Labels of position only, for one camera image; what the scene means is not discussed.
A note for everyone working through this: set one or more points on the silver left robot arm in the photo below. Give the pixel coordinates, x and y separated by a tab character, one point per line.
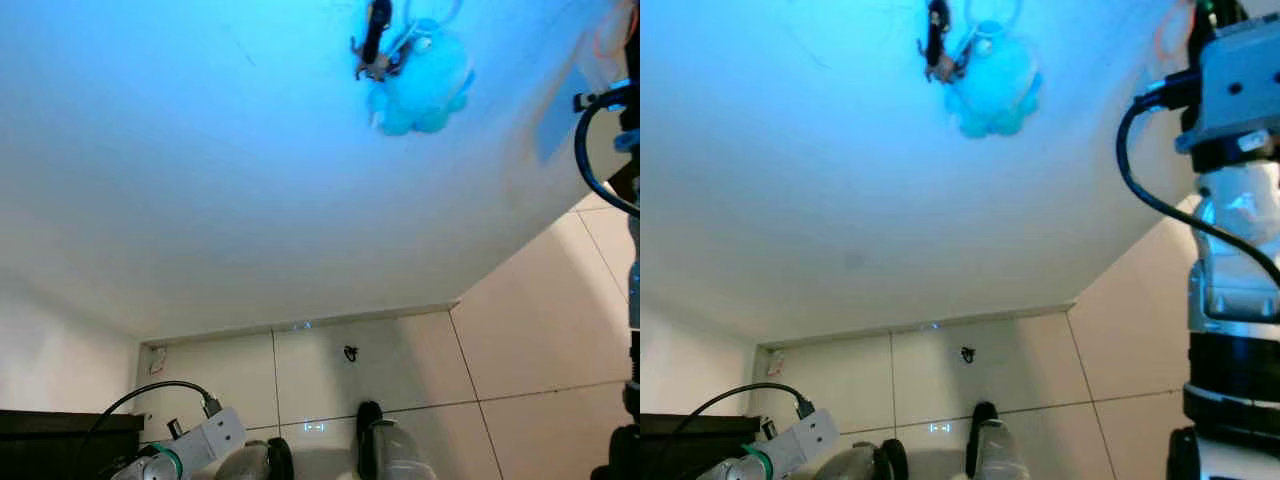
740	470
150	468

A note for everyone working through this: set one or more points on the small white paper scrap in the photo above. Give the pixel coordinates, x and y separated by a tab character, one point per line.
776	363
158	358

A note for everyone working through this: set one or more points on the black cabinet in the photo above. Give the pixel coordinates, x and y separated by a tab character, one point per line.
50	450
690	450

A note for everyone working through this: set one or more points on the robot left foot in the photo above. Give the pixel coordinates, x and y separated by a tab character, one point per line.
893	462
278	460

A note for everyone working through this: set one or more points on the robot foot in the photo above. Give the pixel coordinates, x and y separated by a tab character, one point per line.
368	440
985	430
278	460
893	462

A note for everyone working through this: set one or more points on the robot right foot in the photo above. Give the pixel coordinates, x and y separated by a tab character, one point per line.
985	430
368	440

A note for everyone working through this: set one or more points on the black key fob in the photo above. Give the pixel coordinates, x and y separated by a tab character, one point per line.
375	35
937	35

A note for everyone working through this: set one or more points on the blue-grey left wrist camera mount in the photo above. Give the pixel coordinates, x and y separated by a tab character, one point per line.
805	440
210	438

